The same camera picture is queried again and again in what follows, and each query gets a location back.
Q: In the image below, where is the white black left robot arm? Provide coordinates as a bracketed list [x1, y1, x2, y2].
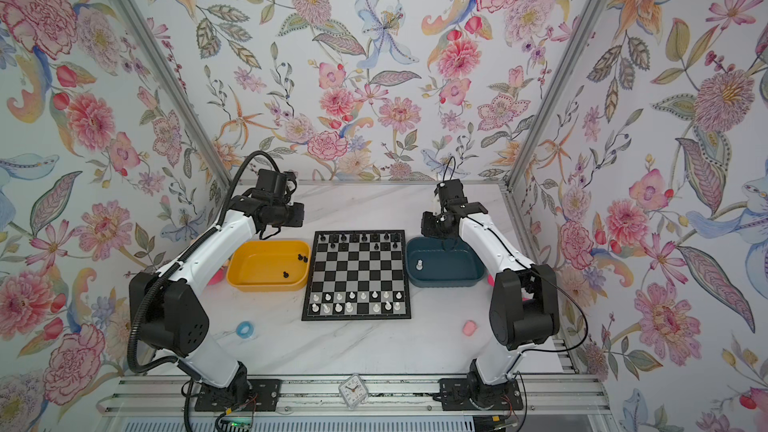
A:
[126, 169, 304, 392]

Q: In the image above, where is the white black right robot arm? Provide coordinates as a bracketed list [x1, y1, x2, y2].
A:
[421, 179, 560, 389]

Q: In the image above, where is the teal plastic tray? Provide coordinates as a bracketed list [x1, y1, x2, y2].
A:
[406, 237, 487, 288]

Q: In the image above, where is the yellow plastic tray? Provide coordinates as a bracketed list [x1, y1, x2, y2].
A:
[227, 240, 310, 292]

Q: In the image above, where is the doll plush toy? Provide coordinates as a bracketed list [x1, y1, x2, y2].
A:
[207, 267, 227, 286]

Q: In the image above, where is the black white chessboard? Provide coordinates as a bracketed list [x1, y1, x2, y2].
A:
[301, 229, 412, 322]

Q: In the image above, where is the pink small eraser toy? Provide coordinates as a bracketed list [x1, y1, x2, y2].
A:
[462, 320, 477, 337]

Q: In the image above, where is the small white desk clock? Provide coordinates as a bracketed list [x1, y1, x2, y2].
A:
[338, 374, 369, 410]

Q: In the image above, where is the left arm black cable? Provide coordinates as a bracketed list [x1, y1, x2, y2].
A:
[125, 149, 283, 432]

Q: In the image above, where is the blue small ring toy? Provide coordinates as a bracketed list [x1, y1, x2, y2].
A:
[235, 321, 254, 339]

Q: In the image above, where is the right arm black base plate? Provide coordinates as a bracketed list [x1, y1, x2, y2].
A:
[433, 378, 524, 412]

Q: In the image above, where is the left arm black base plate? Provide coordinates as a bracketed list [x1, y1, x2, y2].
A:
[194, 378, 282, 413]

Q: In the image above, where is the aluminium front rail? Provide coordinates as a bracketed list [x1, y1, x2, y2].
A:
[98, 373, 619, 418]

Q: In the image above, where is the aluminium frame corner post right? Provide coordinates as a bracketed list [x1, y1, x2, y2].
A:
[505, 0, 608, 192]

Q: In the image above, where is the aluminium frame corner post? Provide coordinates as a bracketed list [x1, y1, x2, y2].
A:
[112, 0, 231, 185]
[505, 0, 608, 192]

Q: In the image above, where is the aluminium frame corner post left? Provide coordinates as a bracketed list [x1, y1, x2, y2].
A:
[112, 0, 231, 185]

